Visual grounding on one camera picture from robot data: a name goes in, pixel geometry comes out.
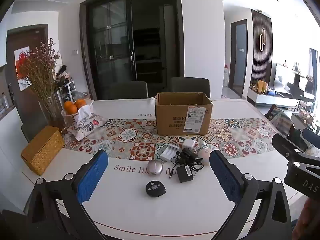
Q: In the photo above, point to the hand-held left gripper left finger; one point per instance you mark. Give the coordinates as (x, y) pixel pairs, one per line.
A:
(92, 178)

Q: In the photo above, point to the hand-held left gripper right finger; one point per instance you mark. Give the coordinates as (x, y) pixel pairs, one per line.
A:
(225, 177)

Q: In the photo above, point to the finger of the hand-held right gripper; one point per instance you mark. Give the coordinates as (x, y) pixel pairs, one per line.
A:
(312, 135)
(283, 143)

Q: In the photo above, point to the pink round gadget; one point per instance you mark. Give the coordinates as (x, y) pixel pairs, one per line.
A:
(205, 156)

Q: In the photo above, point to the white plug adapter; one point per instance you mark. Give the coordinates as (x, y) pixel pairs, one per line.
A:
(190, 144)

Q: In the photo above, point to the white battery charger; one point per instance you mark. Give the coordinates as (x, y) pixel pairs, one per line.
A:
(171, 153)

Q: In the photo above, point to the silver round case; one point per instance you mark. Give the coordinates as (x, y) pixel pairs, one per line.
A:
(155, 166)

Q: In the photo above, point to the black round device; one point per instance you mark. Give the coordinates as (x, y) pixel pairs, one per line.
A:
(155, 188)

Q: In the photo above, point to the brown cardboard box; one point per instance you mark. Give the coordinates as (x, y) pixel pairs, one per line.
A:
(175, 120)

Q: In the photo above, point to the person's right forearm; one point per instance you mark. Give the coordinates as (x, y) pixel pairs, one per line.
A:
(308, 220)

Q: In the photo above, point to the chair with patterned cloth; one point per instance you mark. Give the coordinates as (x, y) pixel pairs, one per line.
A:
(281, 118)

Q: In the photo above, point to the white television cabinet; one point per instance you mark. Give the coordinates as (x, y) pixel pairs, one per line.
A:
(280, 97)

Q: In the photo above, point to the patterned fabric tissue pouch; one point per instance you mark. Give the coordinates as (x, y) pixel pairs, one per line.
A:
(87, 126)

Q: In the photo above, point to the yellow woven box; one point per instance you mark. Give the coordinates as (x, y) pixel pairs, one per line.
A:
(42, 150)

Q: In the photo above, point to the colourful tile-patterned table runner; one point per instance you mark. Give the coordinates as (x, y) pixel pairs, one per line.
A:
(140, 140)

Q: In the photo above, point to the white fruit basket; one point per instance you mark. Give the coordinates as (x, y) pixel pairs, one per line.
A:
(72, 117)

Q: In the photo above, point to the orange fruit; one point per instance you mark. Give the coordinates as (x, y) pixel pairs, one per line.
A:
(70, 107)
(80, 103)

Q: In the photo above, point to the white shoe rack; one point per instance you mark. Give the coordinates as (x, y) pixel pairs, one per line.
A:
(66, 90)

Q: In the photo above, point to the dark framed interior door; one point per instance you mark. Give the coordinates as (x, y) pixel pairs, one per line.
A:
(238, 57)

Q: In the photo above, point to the glass vase with dried flowers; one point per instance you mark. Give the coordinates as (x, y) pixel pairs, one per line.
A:
(43, 80)

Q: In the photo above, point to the brown entrance door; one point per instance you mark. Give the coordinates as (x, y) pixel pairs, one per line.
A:
(25, 80)

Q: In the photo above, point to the red and white door poster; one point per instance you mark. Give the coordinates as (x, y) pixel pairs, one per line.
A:
(21, 67)

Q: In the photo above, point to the dark glass sliding door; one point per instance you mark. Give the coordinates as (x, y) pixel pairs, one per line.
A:
(132, 40)

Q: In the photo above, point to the dark slatted wall panel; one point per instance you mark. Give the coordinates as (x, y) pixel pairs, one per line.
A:
(261, 47)

